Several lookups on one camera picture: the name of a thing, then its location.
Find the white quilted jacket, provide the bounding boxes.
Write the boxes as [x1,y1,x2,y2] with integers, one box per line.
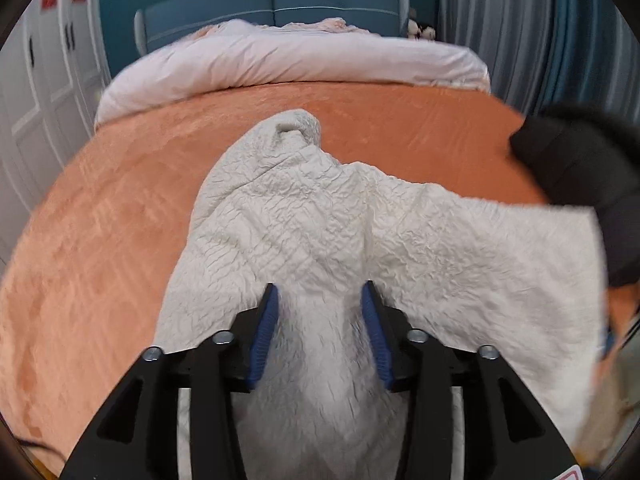
[155,110,606,479]

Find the orange bed blanket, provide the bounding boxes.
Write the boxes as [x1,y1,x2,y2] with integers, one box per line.
[0,80,640,476]

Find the black jacket on bed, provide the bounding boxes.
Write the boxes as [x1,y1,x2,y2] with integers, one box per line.
[509,104,639,287]

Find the pink white duvet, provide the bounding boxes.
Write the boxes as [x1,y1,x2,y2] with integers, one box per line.
[94,18,490,126]

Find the plush toy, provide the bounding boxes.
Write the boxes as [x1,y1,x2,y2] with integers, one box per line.
[407,18,436,41]

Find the blue upholstered headboard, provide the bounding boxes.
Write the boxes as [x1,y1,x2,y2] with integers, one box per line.
[134,0,410,55]

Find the white wardrobe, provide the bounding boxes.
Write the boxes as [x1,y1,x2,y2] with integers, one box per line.
[0,0,111,264]

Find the grey striped curtain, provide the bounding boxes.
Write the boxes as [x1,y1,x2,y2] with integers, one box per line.
[437,0,639,122]

